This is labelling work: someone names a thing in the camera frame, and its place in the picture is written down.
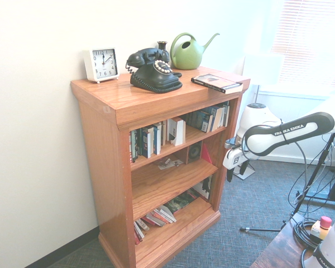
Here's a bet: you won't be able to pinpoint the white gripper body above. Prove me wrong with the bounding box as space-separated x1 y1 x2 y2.
222 147 248 170

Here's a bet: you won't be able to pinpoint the paperback book with pink cover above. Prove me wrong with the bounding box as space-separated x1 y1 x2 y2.
190 73 244 94

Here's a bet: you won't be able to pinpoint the red folder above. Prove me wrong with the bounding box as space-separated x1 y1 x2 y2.
200 143 214 166

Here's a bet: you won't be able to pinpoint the white black cover book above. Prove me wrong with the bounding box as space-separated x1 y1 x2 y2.
192 175 214 203

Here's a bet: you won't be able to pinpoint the small wooden speaker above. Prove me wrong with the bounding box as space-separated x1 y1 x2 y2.
188 140 203 165

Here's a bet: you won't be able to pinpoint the dark spine paperback book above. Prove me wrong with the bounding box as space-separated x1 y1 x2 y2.
211 106 225 133
222 101 231 128

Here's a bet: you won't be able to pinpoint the blue picture cover book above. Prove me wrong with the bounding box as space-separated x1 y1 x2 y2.
185 107 214 133

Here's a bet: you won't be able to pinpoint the dark picture magazine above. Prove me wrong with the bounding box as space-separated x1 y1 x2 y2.
164 189 200 216

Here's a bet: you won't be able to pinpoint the loose printed papers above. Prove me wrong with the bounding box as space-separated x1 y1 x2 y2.
156 157 184 170

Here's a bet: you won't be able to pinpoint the thick white paperback book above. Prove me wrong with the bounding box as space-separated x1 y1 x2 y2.
166 117 186 147

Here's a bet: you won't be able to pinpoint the red white paperback book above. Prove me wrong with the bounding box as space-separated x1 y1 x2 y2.
153 204 178 224
141 211 169 228

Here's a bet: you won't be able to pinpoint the wooden bookshelf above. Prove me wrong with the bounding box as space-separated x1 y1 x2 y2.
70 65 251 268

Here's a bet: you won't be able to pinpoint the white and blue book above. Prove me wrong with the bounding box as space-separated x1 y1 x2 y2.
141 127 152 159

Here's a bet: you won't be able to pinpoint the dark wooden table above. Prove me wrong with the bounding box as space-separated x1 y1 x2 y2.
250 213 326 268

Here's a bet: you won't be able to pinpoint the dark green book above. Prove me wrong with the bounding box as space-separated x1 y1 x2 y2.
135 128 144 158

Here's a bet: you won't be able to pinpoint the red emergency stop button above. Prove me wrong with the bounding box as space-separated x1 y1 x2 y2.
310 216 333 241

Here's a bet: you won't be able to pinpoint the white book with red marks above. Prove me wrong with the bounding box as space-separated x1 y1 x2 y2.
133 219 151 246

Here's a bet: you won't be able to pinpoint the green plastic watering can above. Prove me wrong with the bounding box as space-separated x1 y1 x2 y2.
170 32 221 70

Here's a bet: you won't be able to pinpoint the black rotary telephone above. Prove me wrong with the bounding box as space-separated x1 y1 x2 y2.
125 47 184 94

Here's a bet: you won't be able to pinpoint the black glossy vase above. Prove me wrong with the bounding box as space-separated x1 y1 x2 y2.
157 40 170 64

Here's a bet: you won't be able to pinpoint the white window blinds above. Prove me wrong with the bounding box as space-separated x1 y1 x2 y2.
270 0 335 84

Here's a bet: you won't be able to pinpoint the white square alarm clock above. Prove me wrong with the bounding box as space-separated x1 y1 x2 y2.
82 47 120 84

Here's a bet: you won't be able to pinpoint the black camera tripod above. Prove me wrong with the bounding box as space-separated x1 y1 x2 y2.
239 133 335 234

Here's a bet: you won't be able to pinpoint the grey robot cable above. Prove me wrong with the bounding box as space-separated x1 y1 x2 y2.
250 122 310 203

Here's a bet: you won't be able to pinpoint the coiled black cable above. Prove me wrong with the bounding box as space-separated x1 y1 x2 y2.
292 217 323 250

